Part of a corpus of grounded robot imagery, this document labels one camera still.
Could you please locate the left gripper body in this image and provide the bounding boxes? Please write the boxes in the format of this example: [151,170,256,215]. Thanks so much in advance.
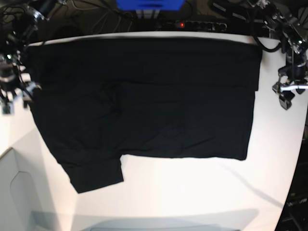
[272,64,308,95]

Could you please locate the blue plastic bin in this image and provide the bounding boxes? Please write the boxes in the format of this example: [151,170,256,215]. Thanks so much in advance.
[116,0,185,11]

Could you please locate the black power strip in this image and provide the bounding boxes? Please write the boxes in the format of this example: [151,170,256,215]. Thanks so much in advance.
[159,21,227,33]

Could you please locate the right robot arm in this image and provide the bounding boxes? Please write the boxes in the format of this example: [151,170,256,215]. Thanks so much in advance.
[0,0,57,115]

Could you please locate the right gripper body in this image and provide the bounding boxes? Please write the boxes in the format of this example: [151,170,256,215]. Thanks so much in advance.
[0,69,41,104]

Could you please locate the black T-shirt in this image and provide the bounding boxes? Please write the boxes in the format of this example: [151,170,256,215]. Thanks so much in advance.
[23,38,262,193]

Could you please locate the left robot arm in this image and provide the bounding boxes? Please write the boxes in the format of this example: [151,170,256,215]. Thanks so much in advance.
[249,0,308,110]

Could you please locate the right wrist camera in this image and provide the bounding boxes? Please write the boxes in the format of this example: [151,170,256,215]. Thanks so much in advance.
[1,102,14,115]

